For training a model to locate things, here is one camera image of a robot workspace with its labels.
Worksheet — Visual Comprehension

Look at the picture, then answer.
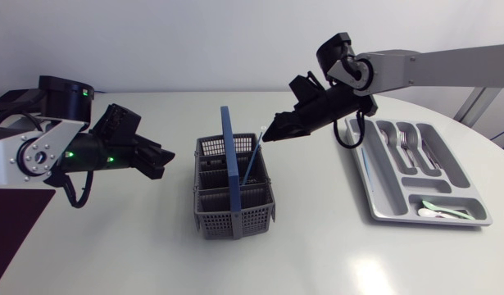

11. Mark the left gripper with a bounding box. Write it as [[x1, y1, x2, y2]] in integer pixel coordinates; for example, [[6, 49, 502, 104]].
[[59, 131, 176, 180]]

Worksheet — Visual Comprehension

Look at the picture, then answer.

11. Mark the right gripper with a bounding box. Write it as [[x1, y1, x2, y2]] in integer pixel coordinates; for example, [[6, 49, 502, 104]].
[[261, 84, 379, 143]]

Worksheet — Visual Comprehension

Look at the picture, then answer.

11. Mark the grey cutlery basket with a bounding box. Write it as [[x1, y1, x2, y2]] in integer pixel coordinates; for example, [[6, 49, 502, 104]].
[[193, 106, 277, 241]]

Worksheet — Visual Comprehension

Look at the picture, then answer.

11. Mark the grey cutlery tray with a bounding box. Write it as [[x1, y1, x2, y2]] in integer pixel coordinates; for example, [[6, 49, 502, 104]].
[[344, 116, 494, 228]]

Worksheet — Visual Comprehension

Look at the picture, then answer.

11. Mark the thin blue plastic stick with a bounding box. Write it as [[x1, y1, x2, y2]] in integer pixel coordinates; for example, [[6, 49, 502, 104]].
[[240, 129, 265, 187], [360, 147, 375, 193]]

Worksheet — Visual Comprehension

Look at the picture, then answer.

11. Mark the steel spoon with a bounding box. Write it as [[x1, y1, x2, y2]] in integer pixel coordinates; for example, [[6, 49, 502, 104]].
[[379, 128, 395, 149]]

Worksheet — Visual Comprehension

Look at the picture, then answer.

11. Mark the steel fork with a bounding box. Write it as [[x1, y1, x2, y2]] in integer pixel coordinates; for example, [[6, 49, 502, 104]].
[[399, 129, 418, 168]]

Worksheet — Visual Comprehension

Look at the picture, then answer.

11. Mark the steel knife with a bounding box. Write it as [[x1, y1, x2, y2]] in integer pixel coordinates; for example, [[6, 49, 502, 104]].
[[420, 138, 443, 170]]

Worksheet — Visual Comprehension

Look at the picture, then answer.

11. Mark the dark mat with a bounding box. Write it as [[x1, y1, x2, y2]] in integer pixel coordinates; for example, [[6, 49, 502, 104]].
[[0, 188, 57, 284]]

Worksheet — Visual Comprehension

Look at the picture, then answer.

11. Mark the white plastic spoon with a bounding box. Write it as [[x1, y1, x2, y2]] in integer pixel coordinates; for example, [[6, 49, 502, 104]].
[[416, 207, 458, 220]]

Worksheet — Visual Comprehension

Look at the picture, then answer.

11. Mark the green plastic spoon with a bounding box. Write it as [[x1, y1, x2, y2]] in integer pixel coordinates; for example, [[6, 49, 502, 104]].
[[421, 199, 476, 221]]

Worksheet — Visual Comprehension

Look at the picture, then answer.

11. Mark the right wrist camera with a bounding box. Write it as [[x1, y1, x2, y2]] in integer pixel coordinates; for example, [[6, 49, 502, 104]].
[[288, 70, 331, 110]]

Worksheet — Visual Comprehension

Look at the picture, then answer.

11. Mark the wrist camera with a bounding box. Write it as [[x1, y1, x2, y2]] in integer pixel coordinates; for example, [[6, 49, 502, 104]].
[[89, 103, 143, 145], [288, 70, 331, 110]]

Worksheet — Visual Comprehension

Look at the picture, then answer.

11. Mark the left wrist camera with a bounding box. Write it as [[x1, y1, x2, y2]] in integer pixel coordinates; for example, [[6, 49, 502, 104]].
[[89, 103, 143, 145]]

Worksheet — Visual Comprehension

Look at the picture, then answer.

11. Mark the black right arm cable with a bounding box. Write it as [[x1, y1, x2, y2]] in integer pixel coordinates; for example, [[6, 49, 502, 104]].
[[333, 109, 367, 150]]

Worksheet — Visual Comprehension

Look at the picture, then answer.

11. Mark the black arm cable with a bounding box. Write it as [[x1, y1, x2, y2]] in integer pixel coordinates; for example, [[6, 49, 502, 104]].
[[53, 170, 95, 210], [333, 109, 367, 150]]

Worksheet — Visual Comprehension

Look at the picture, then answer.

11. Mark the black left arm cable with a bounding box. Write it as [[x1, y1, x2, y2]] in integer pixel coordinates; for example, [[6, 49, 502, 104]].
[[53, 170, 95, 210]]

